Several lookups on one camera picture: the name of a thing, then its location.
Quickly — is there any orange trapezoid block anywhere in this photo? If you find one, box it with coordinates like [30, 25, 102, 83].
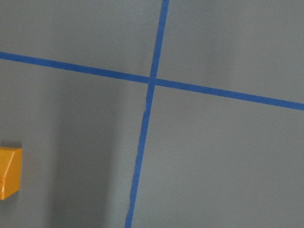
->
[0, 147, 22, 200]

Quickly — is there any blue tape line right crosswise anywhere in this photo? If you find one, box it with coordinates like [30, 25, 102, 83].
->
[0, 52, 304, 111]

